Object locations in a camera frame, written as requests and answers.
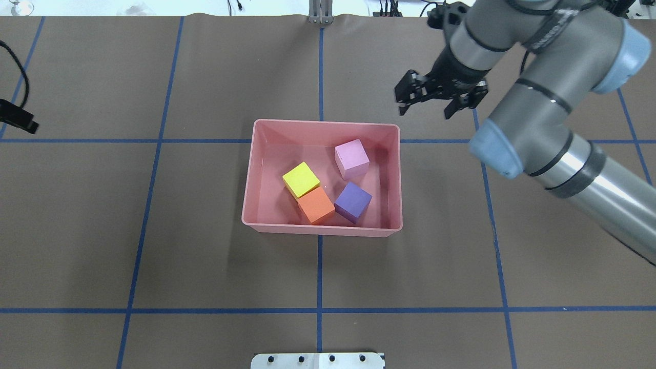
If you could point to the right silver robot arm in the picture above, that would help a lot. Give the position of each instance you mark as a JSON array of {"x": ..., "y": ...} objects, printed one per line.
[{"x": 578, "y": 48}]

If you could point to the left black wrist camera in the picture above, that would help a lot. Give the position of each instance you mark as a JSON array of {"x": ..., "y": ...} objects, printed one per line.
[{"x": 17, "y": 117}]

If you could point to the pink foam block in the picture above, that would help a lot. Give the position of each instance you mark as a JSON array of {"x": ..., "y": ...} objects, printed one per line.
[{"x": 351, "y": 159}]

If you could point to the orange foam block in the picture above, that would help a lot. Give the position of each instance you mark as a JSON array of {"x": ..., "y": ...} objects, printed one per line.
[{"x": 316, "y": 206}]

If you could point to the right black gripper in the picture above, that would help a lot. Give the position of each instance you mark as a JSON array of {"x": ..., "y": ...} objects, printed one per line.
[{"x": 453, "y": 70}]

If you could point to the yellow foam block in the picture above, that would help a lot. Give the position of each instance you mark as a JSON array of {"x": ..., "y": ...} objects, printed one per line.
[{"x": 300, "y": 180}]

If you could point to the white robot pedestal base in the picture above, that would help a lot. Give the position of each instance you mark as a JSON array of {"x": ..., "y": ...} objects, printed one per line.
[{"x": 319, "y": 360}]

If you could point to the purple foam block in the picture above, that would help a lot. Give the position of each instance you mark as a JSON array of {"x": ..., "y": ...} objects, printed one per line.
[{"x": 352, "y": 202}]

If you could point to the aluminium frame post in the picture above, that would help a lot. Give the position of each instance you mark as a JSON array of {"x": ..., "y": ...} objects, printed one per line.
[{"x": 321, "y": 12}]

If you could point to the pink plastic bin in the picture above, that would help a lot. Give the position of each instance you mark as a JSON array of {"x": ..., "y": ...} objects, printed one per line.
[{"x": 278, "y": 146}]

